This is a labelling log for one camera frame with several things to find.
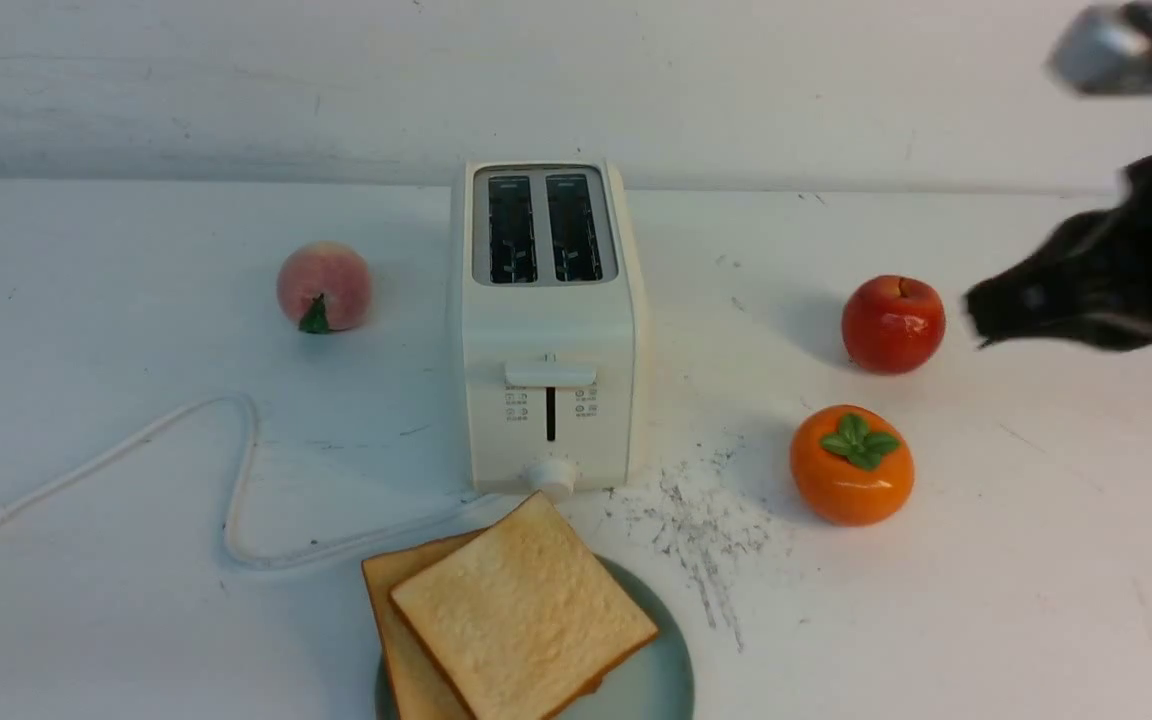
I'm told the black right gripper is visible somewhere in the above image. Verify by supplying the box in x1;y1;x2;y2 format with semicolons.
964;156;1152;354

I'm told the toast slice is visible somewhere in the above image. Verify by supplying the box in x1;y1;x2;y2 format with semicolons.
361;530;607;720
389;492;659;719

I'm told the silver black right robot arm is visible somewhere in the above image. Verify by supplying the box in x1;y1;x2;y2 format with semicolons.
964;1;1152;354

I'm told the white two-slot toaster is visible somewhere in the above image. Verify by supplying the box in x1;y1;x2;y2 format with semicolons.
445;161;652;500

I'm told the red apple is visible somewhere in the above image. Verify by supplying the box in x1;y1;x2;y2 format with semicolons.
841;275;947;376

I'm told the orange persimmon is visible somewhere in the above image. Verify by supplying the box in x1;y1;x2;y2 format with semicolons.
788;406;916;526

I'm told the light green plate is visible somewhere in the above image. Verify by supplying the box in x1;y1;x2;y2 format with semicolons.
372;559;695;719

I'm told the pink peach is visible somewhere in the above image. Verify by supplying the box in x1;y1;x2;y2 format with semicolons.
276;241;374;334

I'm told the white power cord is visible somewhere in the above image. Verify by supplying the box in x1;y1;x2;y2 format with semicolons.
0;393;502;573

